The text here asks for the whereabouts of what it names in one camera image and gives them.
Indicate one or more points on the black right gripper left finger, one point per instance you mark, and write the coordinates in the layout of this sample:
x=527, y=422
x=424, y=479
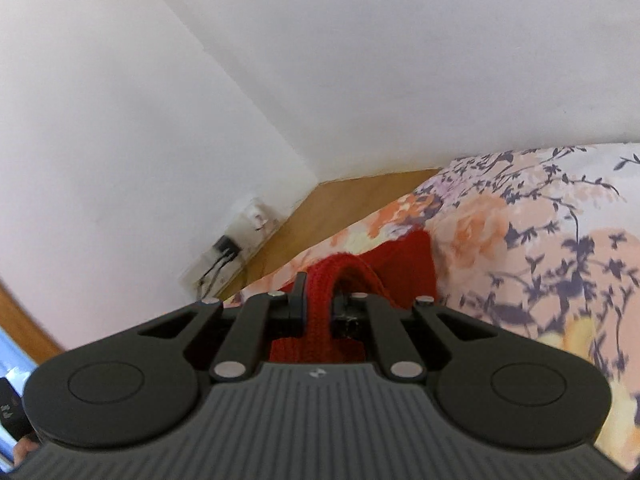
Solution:
x=144, y=382

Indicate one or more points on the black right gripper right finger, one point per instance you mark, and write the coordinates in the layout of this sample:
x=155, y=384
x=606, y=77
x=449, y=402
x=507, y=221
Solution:
x=496, y=386

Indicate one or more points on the red knitted cardigan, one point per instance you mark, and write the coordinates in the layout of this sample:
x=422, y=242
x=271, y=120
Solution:
x=398, y=270

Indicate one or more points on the orange floral bed sheet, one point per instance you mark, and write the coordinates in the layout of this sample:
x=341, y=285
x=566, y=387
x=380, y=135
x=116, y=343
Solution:
x=544, y=242

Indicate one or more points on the black plug adapter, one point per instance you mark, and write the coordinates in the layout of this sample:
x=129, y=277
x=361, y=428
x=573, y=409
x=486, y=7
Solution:
x=226, y=247

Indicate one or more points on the wooden door frame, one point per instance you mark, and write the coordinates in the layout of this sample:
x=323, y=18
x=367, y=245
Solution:
x=24, y=331

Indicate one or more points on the white wall power strip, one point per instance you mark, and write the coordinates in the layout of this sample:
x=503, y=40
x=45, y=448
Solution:
x=251, y=224

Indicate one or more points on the wooden bed frame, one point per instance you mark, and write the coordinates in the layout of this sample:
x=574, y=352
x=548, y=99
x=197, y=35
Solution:
x=329, y=208

